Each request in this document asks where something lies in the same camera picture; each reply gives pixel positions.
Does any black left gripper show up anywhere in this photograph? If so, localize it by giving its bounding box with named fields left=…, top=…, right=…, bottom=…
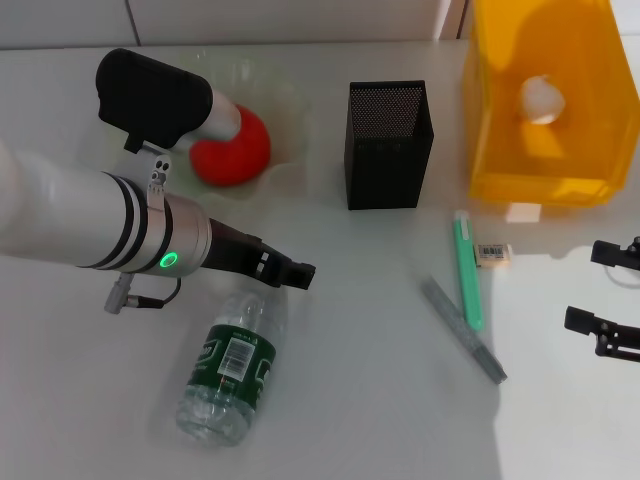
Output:
left=206, top=218, right=318, bottom=292

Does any eraser with barcode sleeve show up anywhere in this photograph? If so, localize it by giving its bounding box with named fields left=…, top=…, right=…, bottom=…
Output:
left=477, top=241, right=514, bottom=270

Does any clear bottle with green label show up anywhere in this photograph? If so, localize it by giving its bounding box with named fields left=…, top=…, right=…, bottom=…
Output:
left=174, top=288, right=291, bottom=447

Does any red-orange orange fruit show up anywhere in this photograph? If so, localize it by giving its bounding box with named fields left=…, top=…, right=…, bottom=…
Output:
left=188, top=103, right=273, bottom=188

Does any grey marker pen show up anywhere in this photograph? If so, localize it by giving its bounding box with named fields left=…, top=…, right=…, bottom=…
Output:
left=418, top=279, right=509, bottom=386

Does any green pen with white cap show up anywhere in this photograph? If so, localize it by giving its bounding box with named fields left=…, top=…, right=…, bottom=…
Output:
left=452, top=209, right=484, bottom=332

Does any white paper ball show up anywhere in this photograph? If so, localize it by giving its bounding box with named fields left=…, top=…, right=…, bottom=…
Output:
left=519, top=74, right=568, bottom=125

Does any black mesh pen holder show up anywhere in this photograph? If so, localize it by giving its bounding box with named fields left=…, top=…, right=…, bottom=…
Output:
left=343, top=79, right=435, bottom=212

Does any clear green glass fruit plate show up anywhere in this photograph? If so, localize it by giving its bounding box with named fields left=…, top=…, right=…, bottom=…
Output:
left=79, top=47, right=314, bottom=227

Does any yellow plastic bin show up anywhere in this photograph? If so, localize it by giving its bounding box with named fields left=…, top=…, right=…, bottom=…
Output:
left=462, top=0, right=640, bottom=208

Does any left gripper connector cable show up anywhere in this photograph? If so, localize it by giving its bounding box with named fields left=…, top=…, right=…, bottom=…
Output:
left=103, top=273, right=184, bottom=314

